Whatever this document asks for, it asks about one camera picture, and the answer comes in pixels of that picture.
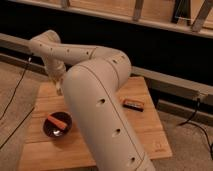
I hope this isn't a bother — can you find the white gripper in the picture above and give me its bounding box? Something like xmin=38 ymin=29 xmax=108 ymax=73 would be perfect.
xmin=45 ymin=60 xmax=66 ymax=96

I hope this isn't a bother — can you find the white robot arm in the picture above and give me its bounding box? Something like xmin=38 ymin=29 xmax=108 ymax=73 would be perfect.
xmin=29 ymin=30 xmax=156 ymax=171

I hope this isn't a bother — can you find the orange block in cup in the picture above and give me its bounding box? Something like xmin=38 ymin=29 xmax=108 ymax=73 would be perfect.
xmin=47 ymin=115 xmax=67 ymax=130

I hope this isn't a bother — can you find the dark ceramic cup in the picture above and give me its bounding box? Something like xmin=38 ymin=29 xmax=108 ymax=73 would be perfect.
xmin=43 ymin=112 xmax=72 ymax=138

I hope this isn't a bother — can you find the wooden board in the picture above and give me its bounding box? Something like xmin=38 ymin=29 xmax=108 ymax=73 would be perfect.
xmin=18 ymin=77 xmax=172 ymax=171

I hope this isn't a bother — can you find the black orange rectangular block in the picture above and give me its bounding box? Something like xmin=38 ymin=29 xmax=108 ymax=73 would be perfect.
xmin=123 ymin=99 xmax=144 ymax=112

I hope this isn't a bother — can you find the black cable left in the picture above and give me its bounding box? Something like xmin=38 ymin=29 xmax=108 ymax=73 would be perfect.
xmin=0 ymin=49 xmax=36 ymax=150

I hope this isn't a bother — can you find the black cable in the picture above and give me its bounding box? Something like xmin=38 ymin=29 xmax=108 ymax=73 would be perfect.
xmin=176 ymin=96 xmax=213 ymax=161
xmin=0 ymin=49 xmax=36 ymax=150

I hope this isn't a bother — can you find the black cable right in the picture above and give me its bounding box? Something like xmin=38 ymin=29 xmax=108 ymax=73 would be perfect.
xmin=176 ymin=96 xmax=213 ymax=161

